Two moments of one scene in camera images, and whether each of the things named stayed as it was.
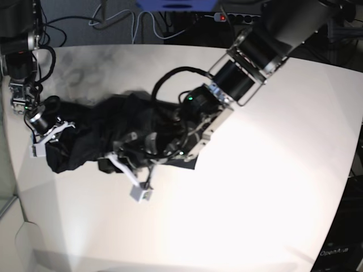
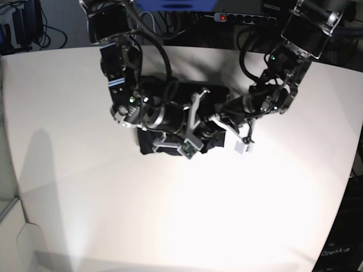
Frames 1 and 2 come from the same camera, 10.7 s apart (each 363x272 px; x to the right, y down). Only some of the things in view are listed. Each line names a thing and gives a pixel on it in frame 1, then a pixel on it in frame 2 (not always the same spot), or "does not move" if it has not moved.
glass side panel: x=8 y=192 does not move
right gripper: x=142 y=192 to x=243 y=145
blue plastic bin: x=176 y=5 does not move
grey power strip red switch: x=224 y=17 does not move
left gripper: x=38 y=149 to x=192 y=144
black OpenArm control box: x=342 y=251 does not move
